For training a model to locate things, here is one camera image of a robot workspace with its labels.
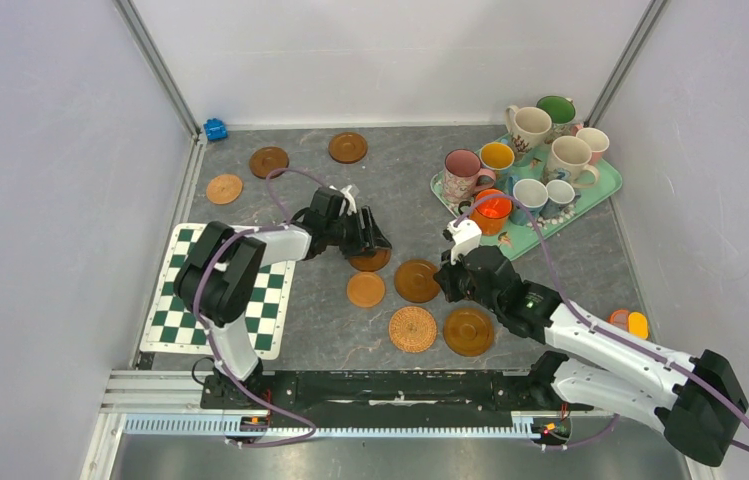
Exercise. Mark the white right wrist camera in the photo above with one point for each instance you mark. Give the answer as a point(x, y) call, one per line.
point(465, 236)

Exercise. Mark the light cork coaster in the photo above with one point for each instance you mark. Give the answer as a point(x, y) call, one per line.
point(224, 189)

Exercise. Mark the blue toy block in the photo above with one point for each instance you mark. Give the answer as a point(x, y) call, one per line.
point(215, 129)

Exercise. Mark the woven rattan coaster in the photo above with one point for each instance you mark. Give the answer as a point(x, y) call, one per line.
point(412, 329)

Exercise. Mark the light orange wooden coaster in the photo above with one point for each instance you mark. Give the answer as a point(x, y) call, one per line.
point(365, 289)

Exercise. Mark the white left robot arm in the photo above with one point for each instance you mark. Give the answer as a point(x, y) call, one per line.
point(218, 277)

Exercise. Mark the pink patterned mug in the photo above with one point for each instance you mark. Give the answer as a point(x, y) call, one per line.
point(464, 175)

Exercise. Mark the orange yellow small container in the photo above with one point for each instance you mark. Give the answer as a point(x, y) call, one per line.
point(634, 322)

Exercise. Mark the brown wooden saucer coaster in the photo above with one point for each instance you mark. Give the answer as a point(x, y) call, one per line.
point(267, 159)
point(348, 147)
point(414, 281)
point(371, 263)

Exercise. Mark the orange mug black handle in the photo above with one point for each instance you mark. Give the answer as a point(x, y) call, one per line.
point(492, 213)

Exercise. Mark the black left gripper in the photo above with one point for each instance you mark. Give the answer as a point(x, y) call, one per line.
point(366, 240)

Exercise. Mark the small white blue mug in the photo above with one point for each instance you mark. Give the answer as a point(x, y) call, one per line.
point(561, 195)

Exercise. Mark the brown ridged wooden coaster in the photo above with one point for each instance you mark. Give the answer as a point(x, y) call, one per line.
point(468, 332)

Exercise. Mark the white floral mug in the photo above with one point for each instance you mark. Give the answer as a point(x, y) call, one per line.
point(527, 128)

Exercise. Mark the large cream mug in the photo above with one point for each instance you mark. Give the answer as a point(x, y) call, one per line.
point(569, 160)

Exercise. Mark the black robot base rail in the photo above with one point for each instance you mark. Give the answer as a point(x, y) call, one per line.
point(377, 400)

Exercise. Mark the green white chessboard mat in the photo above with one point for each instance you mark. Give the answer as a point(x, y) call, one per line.
point(170, 327)

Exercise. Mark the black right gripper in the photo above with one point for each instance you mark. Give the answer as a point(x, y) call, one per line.
point(456, 273)

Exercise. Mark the green inside mug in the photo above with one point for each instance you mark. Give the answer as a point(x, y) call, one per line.
point(562, 112)

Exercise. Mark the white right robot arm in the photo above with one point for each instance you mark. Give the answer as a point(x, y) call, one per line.
point(696, 402)

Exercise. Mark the blue patterned mug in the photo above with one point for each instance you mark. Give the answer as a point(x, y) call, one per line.
point(530, 193)

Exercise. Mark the mint green floral tray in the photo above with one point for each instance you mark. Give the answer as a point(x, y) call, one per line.
point(515, 240)

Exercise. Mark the yellow inside mug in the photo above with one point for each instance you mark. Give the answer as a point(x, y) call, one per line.
point(498, 157)

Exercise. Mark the pink white mug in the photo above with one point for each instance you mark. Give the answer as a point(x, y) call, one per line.
point(596, 139)

